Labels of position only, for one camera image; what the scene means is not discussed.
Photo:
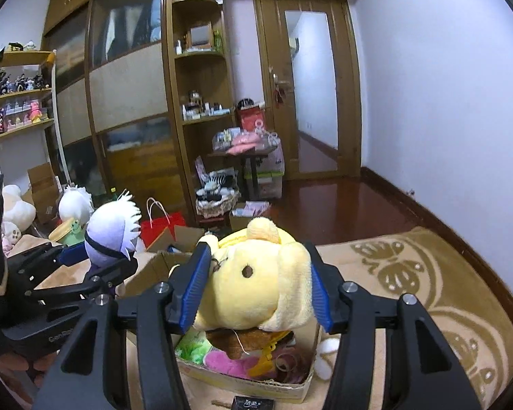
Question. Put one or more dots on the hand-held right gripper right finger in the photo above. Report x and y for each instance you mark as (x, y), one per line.
(322, 294)

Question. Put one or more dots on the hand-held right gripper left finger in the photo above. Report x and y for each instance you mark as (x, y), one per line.
(194, 290)

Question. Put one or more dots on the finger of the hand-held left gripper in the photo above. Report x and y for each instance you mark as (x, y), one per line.
(111, 275)
(72, 256)

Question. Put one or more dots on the white-haired purple doll plush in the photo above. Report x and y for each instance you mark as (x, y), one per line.
(111, 230)

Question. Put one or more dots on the yellow bear plush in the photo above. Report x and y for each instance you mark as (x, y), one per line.
(256, 282)

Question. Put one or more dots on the pink bear plush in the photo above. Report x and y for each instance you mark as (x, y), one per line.
(226, 361)

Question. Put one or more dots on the green frog toy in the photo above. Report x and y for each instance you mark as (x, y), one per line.
(75, 226)

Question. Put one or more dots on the white spiky round plush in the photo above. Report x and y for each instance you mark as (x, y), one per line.
(75, 205)

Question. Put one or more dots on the green plush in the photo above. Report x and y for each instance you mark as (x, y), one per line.
(192, 346)

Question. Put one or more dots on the brown plush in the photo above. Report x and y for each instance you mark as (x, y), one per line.
(239, 341)

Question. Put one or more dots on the cream plush toy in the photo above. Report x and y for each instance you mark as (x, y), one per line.
(19, 211)

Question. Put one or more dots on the flat brown cardboard box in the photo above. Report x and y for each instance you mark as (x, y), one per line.
(42, 183)

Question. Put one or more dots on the wicker basket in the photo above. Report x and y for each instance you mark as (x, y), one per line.
(216, 208)

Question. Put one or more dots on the brown flower printed blanket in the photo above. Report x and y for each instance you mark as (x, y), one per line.
(410, 273)

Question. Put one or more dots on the pile of papers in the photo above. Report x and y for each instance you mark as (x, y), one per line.
(250, 209)

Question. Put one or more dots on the striped zebra plush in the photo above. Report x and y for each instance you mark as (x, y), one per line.
(218, 183)

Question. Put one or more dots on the small black packet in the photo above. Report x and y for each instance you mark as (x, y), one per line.
(254, 403)

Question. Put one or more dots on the small dark side table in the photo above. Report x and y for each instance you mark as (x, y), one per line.
(250, 171)

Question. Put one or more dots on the pink figurine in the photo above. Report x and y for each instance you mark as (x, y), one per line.
(35, 111)

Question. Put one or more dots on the wooden door with glass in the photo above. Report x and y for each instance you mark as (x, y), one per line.
(273, 145)

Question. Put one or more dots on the wooden wardrobe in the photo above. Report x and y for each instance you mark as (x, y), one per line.
(124, 85)

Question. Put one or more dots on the row of dark figurines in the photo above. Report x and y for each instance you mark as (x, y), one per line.
(19, 83)

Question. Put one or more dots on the red hanging charm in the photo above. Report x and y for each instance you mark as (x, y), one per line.
(278, 95)

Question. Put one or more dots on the wooden display shelf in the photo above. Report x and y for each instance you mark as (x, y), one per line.
(25, 55)

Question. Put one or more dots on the wooden corner shelf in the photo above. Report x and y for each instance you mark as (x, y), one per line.
(201, 55)

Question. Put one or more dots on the wooden picture frame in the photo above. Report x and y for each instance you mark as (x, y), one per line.
(199, 36)

